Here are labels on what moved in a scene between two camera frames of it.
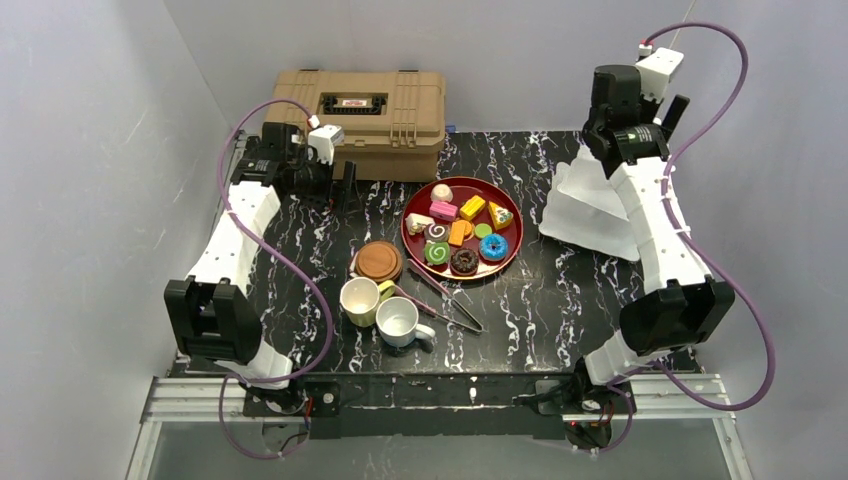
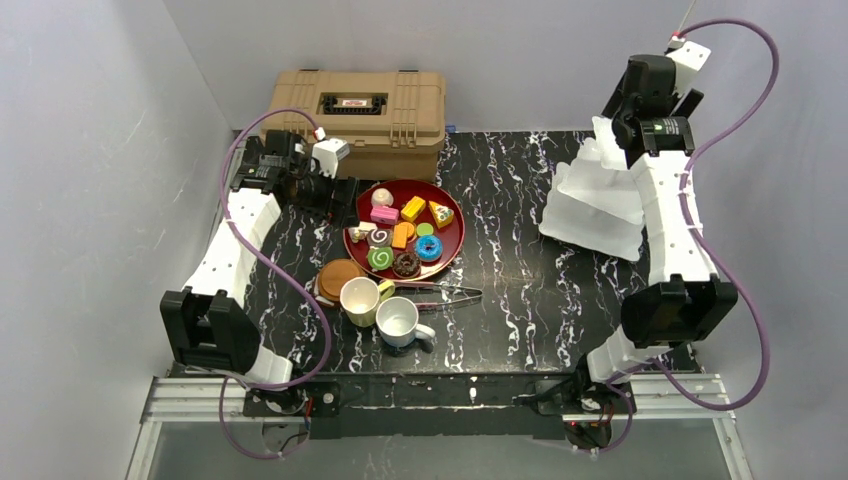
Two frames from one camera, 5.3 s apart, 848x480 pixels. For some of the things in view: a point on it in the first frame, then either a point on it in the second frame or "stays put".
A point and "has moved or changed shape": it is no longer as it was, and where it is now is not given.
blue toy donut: x=493 y=247 -> x=428 y=248
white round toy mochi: x=441 y=192 -> x=382 y=197
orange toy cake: x=459 y=229 -> x=401 y=233
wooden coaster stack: x=378 y=260 -> x=333 y=273
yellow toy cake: x=471 y=207 -> x=413 y=208
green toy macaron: x=483 y=229 -> x=424 y=228
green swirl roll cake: x=437 y=253 -> x=380 y=258
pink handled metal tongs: x=428 y=307 has moved or changed shape
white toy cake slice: x=416 y=223 -> x=359 y=234
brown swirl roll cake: x=437 y=232 -> x=380 y=237
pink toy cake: x=443 y=210 -> x=385 y=214
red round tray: x=461 y=228 -> x=408 y=230
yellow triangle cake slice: x=501 y=217 -> x=442 y=215
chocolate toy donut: x=464 y=262 -> x=406 y=265
